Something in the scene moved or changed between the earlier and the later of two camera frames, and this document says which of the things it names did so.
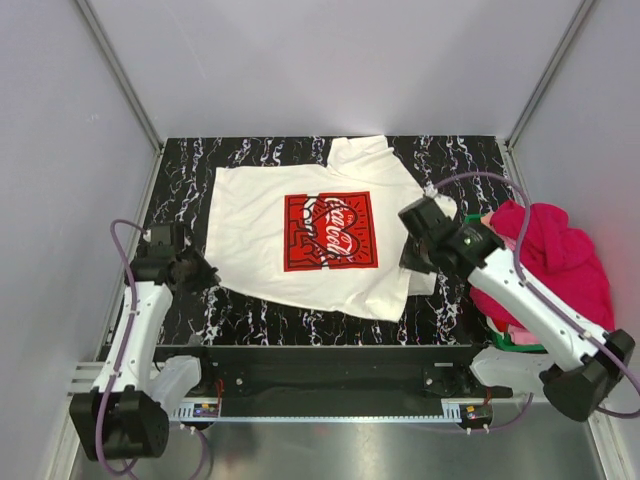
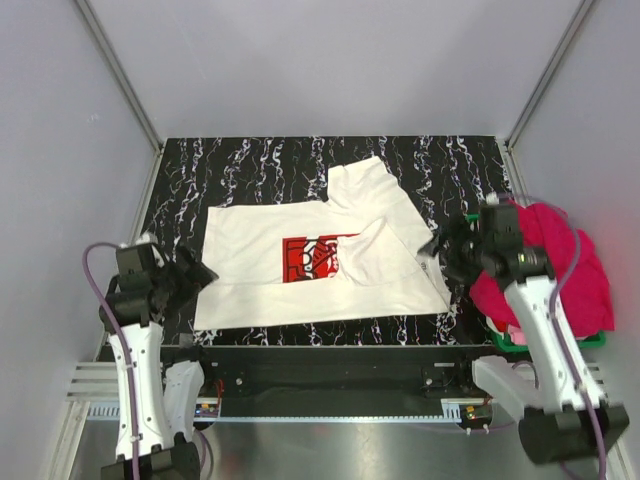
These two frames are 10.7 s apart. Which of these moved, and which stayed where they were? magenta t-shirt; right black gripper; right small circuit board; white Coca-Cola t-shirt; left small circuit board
Moved: right black gripper; white Coca-Cola t-shirt
Stayed: left small circuit board; magenta t-shirt; right small circuit board
